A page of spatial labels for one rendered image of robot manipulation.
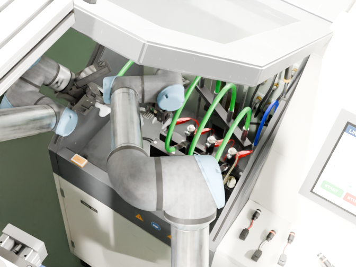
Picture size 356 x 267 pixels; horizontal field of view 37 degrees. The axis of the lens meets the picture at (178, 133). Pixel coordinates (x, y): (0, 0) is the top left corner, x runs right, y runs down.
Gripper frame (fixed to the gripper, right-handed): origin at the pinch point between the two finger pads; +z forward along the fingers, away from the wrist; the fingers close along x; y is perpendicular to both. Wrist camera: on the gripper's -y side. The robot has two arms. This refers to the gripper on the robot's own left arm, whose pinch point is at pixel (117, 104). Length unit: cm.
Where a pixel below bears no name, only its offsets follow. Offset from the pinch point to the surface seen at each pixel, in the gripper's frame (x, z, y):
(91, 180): -1.1, 14.2, 30.1
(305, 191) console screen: 41, 46, -21
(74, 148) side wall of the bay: -19.8, 12.7, 31.2
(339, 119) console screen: 43, 29, -44
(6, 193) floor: -84, 44, 107
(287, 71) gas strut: 34, 10, -44
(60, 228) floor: -55, 64, 96
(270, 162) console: 30, 37, -19
